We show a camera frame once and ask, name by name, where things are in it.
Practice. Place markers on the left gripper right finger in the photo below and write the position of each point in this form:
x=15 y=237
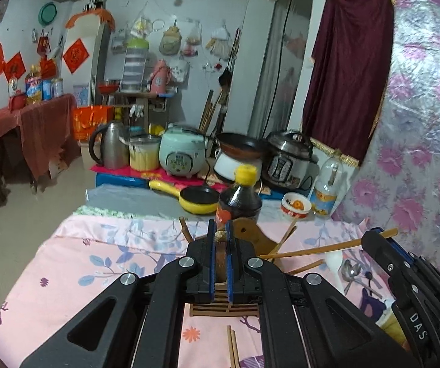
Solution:
x=306 y=322

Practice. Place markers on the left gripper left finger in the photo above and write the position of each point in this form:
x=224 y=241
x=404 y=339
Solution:
x=134 y=322

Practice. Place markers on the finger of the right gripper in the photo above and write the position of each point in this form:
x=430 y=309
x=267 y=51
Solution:
x=386 y=252

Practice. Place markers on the wooden chopstick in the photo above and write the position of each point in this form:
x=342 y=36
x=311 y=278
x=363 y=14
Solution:
x=235 y=350
x=307 y=267
x=316 y=250
x=287 y=234
x=221 y=255
x=185 y=230
x=230 y=347

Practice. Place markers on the white ceramic spoon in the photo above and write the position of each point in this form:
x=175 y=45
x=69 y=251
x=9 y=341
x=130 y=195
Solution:
x=334 y=261

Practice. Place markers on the wooden slatted utensil holder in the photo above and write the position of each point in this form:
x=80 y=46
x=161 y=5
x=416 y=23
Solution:
x=237 y=297

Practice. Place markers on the pink deer print tablecloth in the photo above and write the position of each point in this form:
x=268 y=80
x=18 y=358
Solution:
x=88 y=253

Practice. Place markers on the clear oil bottle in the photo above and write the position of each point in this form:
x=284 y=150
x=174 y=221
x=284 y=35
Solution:
x=327 y=185

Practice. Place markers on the red white bowl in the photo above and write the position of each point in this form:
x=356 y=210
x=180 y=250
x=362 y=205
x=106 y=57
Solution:
x=295 y=205

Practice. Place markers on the dark soy sauce bottle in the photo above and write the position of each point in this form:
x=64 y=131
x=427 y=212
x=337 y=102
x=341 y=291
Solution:
x=241 y=200

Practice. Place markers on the yellow frying pan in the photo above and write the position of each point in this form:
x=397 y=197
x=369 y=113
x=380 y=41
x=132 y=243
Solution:
x=194 y=199

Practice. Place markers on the black silver pressure cooker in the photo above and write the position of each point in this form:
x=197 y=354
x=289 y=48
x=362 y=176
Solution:
x=288 y=156

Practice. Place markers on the mint green rice cooker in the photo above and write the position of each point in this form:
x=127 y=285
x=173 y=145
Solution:
x=182 y=151

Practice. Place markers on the steel electric kettle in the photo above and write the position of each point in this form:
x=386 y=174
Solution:
x=114 y=154

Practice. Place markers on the dark red curtain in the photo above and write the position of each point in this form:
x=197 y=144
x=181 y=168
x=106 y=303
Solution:
x=351 y=60

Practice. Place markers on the red covered side table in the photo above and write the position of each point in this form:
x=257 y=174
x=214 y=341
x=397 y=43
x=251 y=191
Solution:
x=45 y=133

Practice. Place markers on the pink thermos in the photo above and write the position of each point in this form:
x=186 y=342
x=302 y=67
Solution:
x=160 y=77

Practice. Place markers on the stacked steamer with green lid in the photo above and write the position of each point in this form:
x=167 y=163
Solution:
x=134 y=65

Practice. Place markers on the white refrigerator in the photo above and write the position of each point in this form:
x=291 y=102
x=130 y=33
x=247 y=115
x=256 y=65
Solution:
x=85 y=52

